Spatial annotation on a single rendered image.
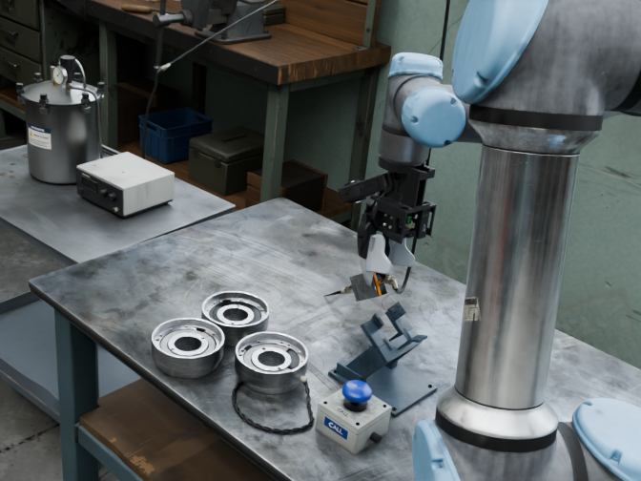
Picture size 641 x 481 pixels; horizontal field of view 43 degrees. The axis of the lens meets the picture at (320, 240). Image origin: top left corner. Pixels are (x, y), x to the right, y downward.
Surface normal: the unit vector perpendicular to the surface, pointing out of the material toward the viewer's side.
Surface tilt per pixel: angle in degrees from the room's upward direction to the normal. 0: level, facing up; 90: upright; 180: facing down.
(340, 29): 90
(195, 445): 0
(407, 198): 87
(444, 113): 86
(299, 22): 90
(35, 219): 0
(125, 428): 0
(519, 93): 79
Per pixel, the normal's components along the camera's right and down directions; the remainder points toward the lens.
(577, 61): 0.20, 0.25
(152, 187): 0.78, 0.35
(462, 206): -0.67, 0.27
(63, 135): 0.33, 0.46
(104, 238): 0.10, -0.89
